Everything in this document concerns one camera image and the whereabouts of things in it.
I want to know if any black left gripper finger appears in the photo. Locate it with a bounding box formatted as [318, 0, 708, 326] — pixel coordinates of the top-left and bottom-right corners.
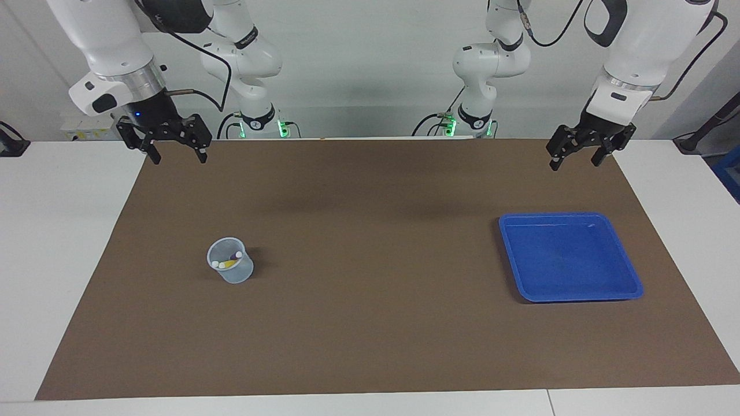
[591, 124, 637, 167]
[546, 125, 582, 172]

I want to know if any white power box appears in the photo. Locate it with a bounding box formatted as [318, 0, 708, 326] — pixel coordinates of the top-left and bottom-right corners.
[61, 113, 125, 141]

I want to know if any translucent plastic cup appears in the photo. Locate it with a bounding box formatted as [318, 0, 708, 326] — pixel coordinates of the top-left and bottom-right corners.
[206, 237, 254, 284]

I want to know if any black table clamp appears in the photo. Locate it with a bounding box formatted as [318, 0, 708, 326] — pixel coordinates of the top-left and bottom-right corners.
[0, 121, 31, 158]

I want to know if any black right base cable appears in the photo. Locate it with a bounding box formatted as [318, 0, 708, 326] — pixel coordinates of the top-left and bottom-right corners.
[217, 113, 243, 139]

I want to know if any black base cable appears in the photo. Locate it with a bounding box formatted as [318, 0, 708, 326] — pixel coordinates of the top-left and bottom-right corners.
[412, 86, 466, 137]
[217, 113, 243, 139]

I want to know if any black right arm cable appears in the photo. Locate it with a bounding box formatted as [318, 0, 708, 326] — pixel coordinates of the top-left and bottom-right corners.
[134, 0, 233, 113]

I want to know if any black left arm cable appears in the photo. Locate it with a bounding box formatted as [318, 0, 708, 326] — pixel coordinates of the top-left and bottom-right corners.
[516, 0, 728, 102]

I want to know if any black left base cable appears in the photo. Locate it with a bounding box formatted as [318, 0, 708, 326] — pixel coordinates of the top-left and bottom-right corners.
[412, 86, 466, 137]

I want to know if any blue plastic tray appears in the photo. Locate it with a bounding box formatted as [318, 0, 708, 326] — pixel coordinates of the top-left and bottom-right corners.
[498, 212, 644, 303]

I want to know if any brown table mat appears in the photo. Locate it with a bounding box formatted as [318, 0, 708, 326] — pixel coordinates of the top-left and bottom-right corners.
[35, 138, 740, 401]

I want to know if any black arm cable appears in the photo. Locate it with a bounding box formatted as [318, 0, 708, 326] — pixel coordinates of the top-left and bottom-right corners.
[134, 0, 233, 113]
[516, 0, 728, 102]

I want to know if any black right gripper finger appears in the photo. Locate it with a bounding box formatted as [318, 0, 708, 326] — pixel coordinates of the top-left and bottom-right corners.
[184, 114, 212, 164]
[117, 118, 162, 165]

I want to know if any black stand pole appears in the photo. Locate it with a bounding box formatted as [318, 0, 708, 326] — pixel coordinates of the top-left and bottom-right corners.
[674, 92, 740, 154]

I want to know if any blue crate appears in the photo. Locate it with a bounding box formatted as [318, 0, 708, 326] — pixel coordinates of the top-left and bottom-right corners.
[711, 151, 740, 203]

